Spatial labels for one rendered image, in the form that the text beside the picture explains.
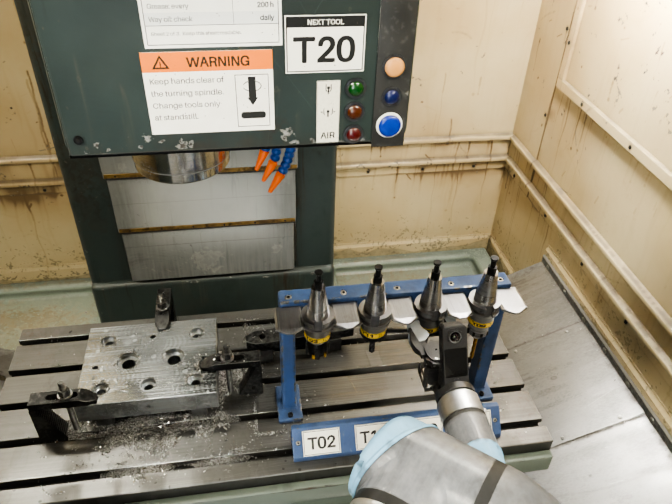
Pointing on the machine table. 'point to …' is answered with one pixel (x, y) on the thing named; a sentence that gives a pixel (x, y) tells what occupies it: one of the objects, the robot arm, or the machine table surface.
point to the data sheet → (210, 23)
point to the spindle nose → (181, 166)
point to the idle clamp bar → (295, 341)
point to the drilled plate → (177, 398)
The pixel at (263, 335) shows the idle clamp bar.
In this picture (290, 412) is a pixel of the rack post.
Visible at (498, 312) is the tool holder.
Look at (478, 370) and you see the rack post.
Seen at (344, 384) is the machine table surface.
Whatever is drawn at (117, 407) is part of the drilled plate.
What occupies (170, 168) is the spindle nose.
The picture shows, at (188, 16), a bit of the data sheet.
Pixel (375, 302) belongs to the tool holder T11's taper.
